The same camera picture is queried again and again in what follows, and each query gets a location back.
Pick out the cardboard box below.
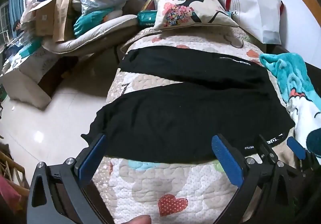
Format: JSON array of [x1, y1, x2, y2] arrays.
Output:
[[26, 0, 58, 37]]

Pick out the quilted heart print bedspread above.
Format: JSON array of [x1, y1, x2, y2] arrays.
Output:
[[91, 27, 301, 224]]

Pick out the teal cloth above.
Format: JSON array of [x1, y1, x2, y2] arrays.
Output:
[[73, 8, 116, 37]]

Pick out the beige padded cushion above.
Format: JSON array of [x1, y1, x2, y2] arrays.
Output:
[[41, 14, 141, 54]]

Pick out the white paper bag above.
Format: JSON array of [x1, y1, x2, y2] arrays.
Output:
[[213, 0, 282, 45]]

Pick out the pink cloth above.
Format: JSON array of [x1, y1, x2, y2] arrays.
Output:
[[0, 176, 22, 212]]

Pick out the teal tissue pack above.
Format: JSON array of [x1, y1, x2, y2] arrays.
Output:
[[137, 10, 158, 27]]

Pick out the black pants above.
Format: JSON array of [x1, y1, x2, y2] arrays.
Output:
[[81, 46, 296, 164]]

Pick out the teal and white pack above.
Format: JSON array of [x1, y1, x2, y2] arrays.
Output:
[[19, 39, 42, 57]]

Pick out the wooden chair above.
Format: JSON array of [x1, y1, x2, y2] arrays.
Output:
[[0, 149, 30, 204]]

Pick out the teal printed fleece blanket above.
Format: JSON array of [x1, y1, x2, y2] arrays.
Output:
[[259, 53, 321, 156]]

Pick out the beige storage box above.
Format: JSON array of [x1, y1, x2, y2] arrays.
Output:
[[0, 46, 63, 109]]

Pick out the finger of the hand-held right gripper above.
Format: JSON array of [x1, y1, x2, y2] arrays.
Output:
[[258, 135, 285, 167], [287, 137, 318, 172]]

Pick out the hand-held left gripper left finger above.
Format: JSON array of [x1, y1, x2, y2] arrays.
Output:
[[26, 134, 116, 224]]

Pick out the person's left hand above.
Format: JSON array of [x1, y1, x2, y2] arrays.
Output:
[[125, 215, 152, 224]]

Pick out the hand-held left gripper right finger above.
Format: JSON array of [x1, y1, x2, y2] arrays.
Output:
[[211, 134, 295, 224]]

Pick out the floral print pillow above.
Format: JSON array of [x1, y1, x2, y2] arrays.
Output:
[[152, 0, 239, 30]]

